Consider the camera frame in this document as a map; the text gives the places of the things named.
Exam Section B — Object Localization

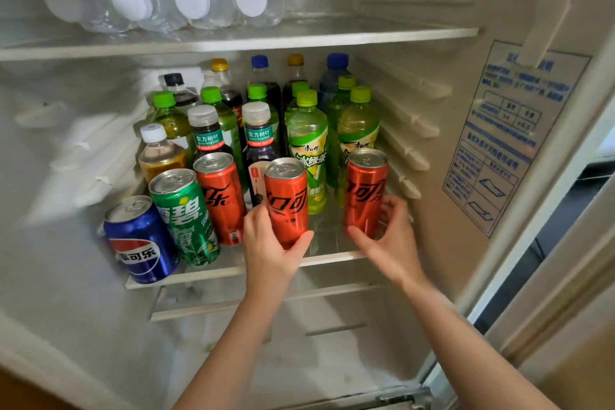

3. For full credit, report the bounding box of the person's right hand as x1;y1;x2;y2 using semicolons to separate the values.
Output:
345;195;429;289

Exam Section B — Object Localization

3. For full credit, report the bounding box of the person's left hand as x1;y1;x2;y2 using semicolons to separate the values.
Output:
242;201;316;309

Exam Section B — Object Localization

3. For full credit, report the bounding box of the green Sprite can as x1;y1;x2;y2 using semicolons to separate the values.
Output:
149;168;222;267

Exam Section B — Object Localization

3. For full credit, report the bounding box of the blue Pepsi can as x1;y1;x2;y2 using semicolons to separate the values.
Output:
103;195;180;284

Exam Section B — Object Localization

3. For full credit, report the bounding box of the green tea bottle lime cap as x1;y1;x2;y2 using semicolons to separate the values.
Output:
336;85;381;206
287;89;329;216
246;83;281;142

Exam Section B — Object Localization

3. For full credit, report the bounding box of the orange energy drink bottle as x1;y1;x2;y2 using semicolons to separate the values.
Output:
138;124;189;185

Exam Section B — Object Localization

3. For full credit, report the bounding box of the white refrigerator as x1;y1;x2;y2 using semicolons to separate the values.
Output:
0;0;615;410

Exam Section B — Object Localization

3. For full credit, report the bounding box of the blue sports drink bottle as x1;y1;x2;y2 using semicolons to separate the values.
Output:
318;53;352;110

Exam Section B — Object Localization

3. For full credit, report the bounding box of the cola bottle blue cap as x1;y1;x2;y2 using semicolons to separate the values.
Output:
248;54;282;110

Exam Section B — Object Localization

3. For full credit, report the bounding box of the cola bottle yellow cap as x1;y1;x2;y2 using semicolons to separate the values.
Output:
210;58;245;127
282;53;308;108

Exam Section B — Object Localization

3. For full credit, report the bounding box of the iced tea bottle black cap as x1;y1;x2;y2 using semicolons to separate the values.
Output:
161;72;201;110

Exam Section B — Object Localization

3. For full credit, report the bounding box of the person's left forearm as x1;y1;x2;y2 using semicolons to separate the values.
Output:
172;294;289;410

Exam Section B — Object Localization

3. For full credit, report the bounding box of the person's right forearm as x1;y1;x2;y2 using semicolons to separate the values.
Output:
403;275;561;410

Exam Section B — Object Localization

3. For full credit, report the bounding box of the glass fridge shelf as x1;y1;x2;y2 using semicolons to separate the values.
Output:
124;202;415;290
0;15;480;62

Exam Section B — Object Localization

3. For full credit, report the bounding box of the glass crisper cover shelf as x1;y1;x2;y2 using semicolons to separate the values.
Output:
149;282;385;323

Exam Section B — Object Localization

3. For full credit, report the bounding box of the blue instruction sticker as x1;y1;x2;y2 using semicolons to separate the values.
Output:
441;40;592;238

